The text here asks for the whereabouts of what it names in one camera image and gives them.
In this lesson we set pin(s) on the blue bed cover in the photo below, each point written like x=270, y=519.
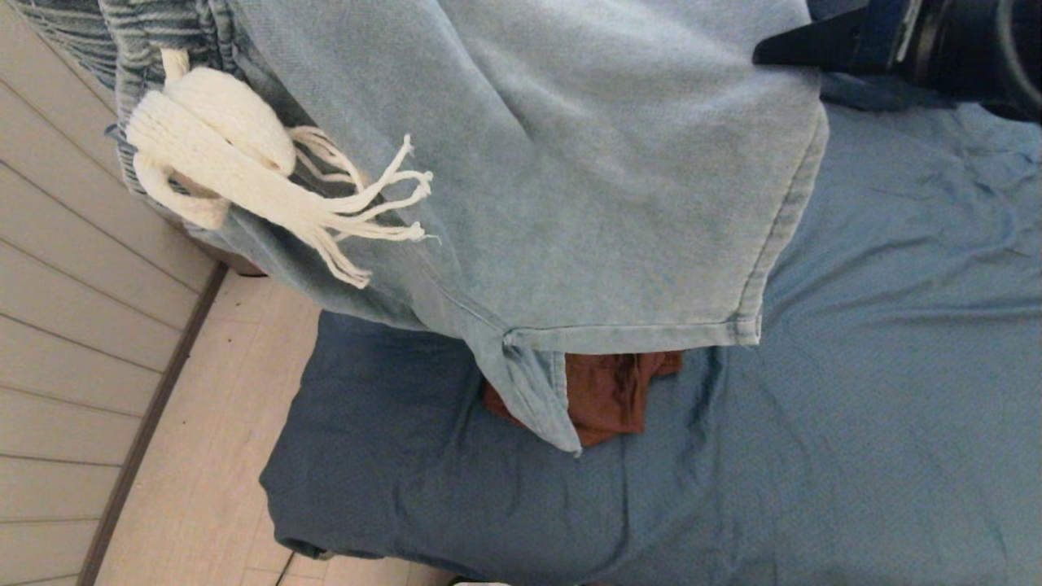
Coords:
x=895, y=366

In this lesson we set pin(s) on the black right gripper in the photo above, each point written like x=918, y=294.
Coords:
x=969, y=49

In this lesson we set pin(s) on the light blue denim shorts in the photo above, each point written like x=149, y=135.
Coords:
x=570, y=163

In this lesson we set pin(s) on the rust brown shorts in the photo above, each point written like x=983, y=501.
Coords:
x=606, y=399

